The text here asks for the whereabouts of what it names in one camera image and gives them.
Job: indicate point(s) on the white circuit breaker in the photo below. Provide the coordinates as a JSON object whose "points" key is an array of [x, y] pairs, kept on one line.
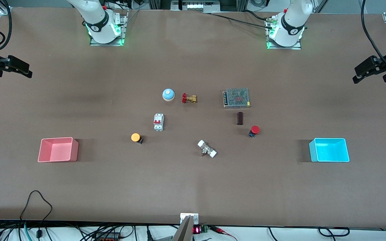
{"points": [[158, 122]]}

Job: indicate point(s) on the red clip lead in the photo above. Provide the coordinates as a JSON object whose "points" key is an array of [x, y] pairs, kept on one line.
{"points": [[223, 231]]}

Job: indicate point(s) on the cyan plastic box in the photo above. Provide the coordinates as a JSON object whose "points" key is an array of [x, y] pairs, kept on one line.
{"points": [[329, 150]]}

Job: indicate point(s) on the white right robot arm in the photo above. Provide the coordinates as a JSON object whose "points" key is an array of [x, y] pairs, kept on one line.
{"points": [[95, 16]]}

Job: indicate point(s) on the pink plastic box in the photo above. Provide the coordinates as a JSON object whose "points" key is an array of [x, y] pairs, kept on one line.
{"points": [[58, 150]]}

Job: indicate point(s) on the dark brown rectangular block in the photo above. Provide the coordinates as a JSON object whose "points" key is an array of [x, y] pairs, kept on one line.
{"points": [[240, 118]]}

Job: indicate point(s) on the grey camera mount bar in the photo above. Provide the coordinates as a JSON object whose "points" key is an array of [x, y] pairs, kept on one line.
{"points": [[184, 231]]}

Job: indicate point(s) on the metal fitting with white ends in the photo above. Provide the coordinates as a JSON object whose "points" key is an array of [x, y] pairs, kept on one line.
{"points": [[207, 149]]}

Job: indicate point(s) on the blue and white round buzzer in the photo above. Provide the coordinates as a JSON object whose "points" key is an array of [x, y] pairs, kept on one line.
{"points": [[168, 94]]}

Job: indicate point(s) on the red push button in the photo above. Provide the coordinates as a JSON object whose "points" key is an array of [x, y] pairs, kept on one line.
{"points": [[254, 130]]}

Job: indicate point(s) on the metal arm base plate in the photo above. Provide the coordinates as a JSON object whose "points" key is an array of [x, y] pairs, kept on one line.
{"points": [[123, 26], [281, 47]]}

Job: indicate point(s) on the red led display module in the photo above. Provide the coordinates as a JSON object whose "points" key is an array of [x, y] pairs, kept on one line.
{"points": [[196, 230]]}

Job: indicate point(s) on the metal mesh power supply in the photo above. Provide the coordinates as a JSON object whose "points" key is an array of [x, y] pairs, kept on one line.
{"points": [[236, 97]]}

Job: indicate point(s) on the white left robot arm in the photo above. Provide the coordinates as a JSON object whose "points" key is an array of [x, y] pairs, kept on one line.
{"points": [[292, 20]]}

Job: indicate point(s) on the yellow push button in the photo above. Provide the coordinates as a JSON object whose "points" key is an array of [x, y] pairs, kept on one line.
{"points": [[135, 137]]}

